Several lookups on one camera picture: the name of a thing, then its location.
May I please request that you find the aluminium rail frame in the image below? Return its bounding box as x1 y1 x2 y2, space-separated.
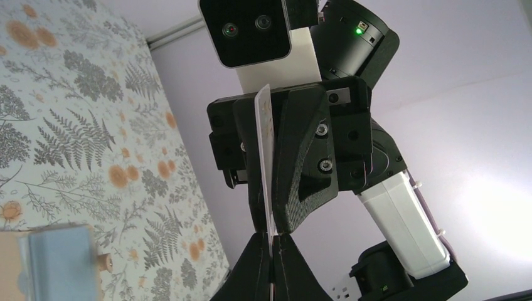
146 15 205 52

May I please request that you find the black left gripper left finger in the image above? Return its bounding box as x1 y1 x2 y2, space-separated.
211 233 271 301

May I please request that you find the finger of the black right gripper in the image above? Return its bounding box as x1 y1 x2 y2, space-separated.
233 98 267 233
272 85 338 234

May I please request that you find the floral patterned table mat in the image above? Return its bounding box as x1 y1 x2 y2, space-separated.
1 1 228 300

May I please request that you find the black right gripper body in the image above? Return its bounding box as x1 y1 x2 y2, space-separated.
206 77 373 191

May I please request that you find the white red credit card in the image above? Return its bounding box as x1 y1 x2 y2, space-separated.
253 83 279 301

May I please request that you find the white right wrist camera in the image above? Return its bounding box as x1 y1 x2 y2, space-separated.
198 0 321 93

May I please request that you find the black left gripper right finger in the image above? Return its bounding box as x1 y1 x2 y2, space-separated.
272 235 331 301

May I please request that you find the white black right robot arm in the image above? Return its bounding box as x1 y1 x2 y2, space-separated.
198 1 468 300

